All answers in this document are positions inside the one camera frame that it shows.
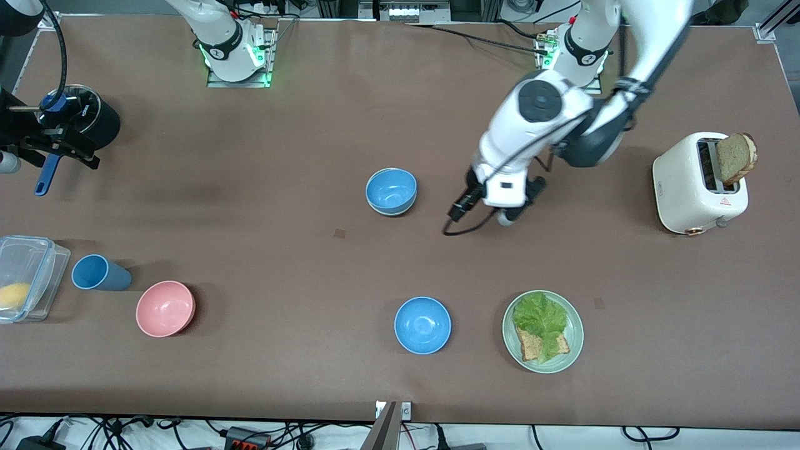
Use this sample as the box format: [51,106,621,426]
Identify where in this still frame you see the black table cable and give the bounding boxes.
[406,22,551,54]

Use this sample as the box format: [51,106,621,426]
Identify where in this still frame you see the white power strip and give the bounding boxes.
[375,0,439,23]

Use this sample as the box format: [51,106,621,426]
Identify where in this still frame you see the green lettuce leaf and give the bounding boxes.
[512,291,568,365]

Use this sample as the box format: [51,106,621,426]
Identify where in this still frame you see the grey camera stand pole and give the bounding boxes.
[361,402,401,450]

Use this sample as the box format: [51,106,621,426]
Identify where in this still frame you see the black looped floor cable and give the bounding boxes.
[622,427,681,443]

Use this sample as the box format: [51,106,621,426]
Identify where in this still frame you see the brown bread slice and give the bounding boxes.
[515,325,571,362]
[716,132,758,185]

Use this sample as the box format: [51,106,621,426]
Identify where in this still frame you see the white toaster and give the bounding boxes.
[652,132,749,236]

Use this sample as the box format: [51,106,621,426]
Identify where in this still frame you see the pale green plate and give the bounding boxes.
[502,290,584,374]

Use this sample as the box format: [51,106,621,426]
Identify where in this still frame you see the pink bowl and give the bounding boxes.
[136,281,196,338]

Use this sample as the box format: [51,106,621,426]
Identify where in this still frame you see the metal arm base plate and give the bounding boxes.
[206,28,274,88]
[536,28,604,94]

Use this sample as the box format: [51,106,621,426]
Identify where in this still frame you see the blue bowl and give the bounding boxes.
[366,168,418,213]
[394,296,452,355]

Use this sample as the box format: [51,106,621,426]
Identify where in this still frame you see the black pot blue handle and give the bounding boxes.
[34,84,121,196]

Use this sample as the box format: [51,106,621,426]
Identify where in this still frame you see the black orange power adapter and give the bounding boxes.
[224,427,271,450]

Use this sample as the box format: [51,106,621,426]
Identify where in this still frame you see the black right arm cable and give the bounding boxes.
[37,0,67,96]

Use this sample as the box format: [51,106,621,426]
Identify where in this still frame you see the pale green bowl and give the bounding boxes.
[366,167,418,217]

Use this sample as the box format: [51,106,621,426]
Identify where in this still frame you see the clear plastic container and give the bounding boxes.
[0,235,71,324]

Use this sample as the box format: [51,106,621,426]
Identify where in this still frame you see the blue plastic cup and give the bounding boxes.
[71,254,133,292]

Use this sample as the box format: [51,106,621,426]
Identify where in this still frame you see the yellow food piece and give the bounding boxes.
[0,283,32,310]

